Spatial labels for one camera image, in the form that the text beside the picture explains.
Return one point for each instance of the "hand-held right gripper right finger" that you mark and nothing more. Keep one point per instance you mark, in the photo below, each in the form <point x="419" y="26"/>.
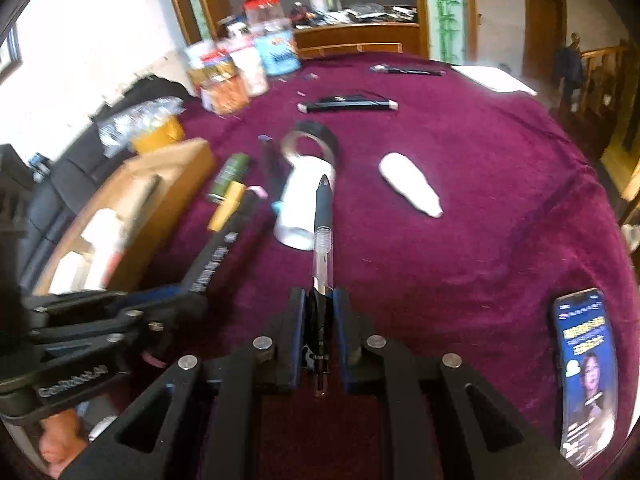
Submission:
<point x="342" y="330"/>

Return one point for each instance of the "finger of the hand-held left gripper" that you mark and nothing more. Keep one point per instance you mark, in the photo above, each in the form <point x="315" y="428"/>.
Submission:
<point x="150" y="297"/>
<point x="125" y="337"/>

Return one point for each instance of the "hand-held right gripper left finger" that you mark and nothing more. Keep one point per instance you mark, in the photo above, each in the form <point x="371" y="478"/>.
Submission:
<point x="297" y="330"/>

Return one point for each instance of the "white marker with red label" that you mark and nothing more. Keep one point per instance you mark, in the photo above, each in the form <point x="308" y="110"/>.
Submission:
<point x="114" y="267"/>

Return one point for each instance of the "black marker with pink end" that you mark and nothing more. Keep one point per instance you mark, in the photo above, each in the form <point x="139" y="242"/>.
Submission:
<point x="220" y="255"/>

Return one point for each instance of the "white two-prong charger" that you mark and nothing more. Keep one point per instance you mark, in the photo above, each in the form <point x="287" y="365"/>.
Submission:
<point x="100" y="232"/>

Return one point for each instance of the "white usb charger block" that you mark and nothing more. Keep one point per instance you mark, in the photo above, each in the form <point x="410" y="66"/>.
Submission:
<point x="70" y="270"/>

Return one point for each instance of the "black pen with clear grip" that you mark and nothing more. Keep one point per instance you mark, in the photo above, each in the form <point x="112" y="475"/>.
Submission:
<point x="322" y="240"/>

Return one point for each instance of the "shallow cardboard tray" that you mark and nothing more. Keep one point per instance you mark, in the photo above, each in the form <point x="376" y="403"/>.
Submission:
<point x="170" y="175"/>

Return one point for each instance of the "white bottle with green print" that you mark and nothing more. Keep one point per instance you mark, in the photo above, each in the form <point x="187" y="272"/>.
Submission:
<point x="300" y="200"/>

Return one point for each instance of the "green lighter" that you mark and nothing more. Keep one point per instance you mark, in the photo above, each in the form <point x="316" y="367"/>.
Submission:
<point x="230" y="175"/>

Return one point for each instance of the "small white dropper bottle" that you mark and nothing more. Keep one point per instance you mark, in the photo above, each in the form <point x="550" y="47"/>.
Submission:
<point x="410" y="182"/>

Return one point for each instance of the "black tape roll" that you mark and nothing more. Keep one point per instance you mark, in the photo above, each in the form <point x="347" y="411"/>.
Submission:
<point x="325" y="135"/>

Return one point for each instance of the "person's left hand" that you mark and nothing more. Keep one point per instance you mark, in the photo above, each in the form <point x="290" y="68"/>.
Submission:
<point x="57" y="440"/>

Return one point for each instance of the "maroon tablecloth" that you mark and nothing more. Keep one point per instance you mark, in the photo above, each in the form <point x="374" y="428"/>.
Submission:
<point x="450" y="260"/>

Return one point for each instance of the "black leather sofa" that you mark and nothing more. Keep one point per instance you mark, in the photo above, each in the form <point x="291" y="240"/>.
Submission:
<point x="65" y="185"/>

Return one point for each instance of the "clear plastic bag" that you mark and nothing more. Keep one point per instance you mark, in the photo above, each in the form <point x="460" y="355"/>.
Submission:
<point x="130" y="120"/>

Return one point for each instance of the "jar with orange label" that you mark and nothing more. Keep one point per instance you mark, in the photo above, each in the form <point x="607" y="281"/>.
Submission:
<point x="225" y="92"/>

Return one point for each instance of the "thick black pen light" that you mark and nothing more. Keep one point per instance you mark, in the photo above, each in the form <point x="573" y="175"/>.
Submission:
<point x="350" y="105"/>

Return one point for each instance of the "smartphone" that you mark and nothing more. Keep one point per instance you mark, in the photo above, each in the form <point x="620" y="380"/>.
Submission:
<point x="585" y="375"/>

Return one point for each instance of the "white and pink bottle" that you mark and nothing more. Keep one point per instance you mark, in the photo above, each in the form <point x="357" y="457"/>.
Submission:
<point x="252" y="72"/>

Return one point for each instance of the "black pen with white print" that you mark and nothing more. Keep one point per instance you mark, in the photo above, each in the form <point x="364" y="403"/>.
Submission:
<point x="410" y="71"/>

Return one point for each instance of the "clear jar with blue label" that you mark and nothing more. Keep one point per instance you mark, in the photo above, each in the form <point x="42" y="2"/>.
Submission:
<point x="277" y="55"/>

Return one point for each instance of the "white paper pad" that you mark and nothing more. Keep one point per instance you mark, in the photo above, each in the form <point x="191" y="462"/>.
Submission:
<point x="492" y="80"/>

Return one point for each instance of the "pile of clutter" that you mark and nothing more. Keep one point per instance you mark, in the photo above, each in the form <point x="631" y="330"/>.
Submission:
<point x="370" y="12"/>

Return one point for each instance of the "wooden cabinet with bamboo panels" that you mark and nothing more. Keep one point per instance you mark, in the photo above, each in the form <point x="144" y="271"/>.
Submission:
<point x="445" y="10"/>

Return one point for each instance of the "wooden stair railing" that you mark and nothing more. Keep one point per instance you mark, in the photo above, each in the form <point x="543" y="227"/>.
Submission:
<point x="605" y="85"/>

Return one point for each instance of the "brown wooden door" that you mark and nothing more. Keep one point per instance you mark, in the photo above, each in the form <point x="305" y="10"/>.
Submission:
<point x="545" y="25"/>

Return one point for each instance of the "dark picture frame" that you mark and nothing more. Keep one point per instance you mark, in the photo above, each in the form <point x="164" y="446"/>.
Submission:
<point x="10" y="55"/>

